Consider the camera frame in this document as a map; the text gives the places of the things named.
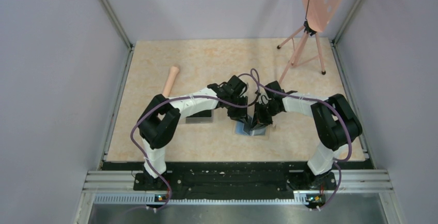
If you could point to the aluminium frame rail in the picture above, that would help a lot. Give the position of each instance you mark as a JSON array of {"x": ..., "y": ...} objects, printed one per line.
[{"x": 116, "y": 187}]

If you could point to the beige wooden cylinder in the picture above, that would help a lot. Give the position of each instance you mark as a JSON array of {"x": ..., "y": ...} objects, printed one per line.
[{"x": 173, "y": 73}]

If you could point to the pink tripod music stand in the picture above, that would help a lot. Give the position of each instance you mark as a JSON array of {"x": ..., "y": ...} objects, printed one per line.
[{"x": 318, "y": 14}]

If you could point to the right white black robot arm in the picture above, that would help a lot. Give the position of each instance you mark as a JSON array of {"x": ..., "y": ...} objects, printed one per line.
[{"x": 336, "y": 123}]

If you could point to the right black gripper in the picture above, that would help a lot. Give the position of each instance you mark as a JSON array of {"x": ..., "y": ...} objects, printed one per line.
[{"x": 259, "y": 119}]

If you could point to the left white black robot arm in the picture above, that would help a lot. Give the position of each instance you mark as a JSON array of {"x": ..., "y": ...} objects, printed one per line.
[{"x": 159, "y": 121}]

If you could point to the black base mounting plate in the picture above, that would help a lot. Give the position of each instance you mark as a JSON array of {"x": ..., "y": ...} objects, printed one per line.
[{"x": 235, "y": 180}]

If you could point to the clear plastic card box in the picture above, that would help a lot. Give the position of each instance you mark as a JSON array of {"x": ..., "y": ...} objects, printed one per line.
[{"x": 198, "y": 120}]

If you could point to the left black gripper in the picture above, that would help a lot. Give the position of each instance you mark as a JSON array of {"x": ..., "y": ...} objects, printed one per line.
[{"x": 242, "y": 113}]

